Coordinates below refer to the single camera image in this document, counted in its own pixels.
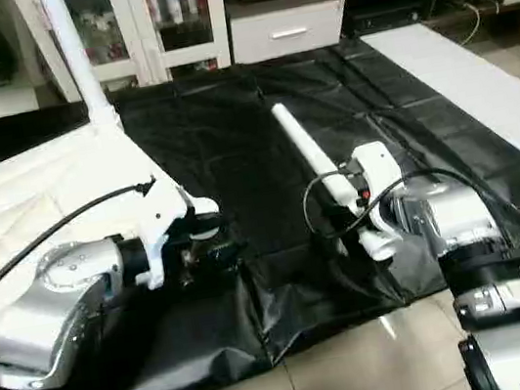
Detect white plastic table top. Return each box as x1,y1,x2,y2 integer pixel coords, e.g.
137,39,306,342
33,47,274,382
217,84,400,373
0,103,239,368

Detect black plastic mat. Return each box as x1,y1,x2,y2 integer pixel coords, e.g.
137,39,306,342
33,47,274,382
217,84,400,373
0,11,520,390

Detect white drawer unit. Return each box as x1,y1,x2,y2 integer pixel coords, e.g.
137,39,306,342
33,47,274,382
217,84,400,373
226,0,355,67

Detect white glass door cabinet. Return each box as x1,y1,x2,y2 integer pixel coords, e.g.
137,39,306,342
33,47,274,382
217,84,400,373
12,0,238,108

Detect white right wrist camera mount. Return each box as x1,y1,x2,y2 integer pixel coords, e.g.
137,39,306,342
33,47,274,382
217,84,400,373
336,137,415,240

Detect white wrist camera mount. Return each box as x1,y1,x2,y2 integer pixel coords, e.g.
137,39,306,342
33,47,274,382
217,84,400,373
336,137,415,240
124,168,232,293

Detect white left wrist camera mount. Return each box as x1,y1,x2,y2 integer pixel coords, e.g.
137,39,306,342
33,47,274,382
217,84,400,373
124,168,232,293

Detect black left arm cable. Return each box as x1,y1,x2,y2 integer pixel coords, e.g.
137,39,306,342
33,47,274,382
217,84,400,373
0,179,173,319

